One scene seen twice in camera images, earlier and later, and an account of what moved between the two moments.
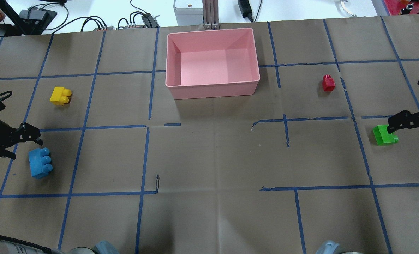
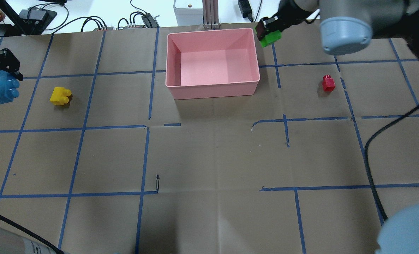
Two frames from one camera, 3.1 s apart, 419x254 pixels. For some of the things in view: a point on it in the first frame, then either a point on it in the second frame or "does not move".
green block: x=382 y=136 -> x=271 y=37
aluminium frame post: x=210 y=14 does not move
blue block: x=40 y=162 -> x=4 y=87
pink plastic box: x=211 y=63 does not move
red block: x=328 y=83 does not move
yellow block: x=60 y=96 does not move
